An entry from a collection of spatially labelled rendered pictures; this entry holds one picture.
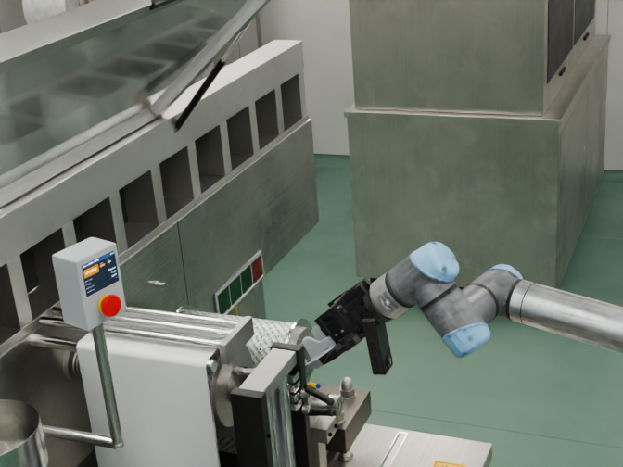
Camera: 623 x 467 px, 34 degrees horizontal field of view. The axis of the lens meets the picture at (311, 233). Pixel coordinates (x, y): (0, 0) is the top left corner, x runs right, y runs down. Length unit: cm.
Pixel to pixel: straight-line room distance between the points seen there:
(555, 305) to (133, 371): 71
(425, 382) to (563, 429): 62
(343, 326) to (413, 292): 16
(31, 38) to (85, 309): 38
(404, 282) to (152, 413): 47
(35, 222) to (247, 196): 80
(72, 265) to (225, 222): 105
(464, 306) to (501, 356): 273
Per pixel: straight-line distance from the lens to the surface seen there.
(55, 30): 118
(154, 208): 210
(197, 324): 172
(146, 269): 207
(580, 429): 403
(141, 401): 172
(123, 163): 198
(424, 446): 232
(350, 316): 185
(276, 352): 161
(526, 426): 403
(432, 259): 172
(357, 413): 222
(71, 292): 136
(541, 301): 180
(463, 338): 175
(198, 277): 226
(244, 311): 296
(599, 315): 177
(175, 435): 172
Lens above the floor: 222
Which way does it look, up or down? 23 degrees down
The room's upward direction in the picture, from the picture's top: 5 degrees counter-clockwise
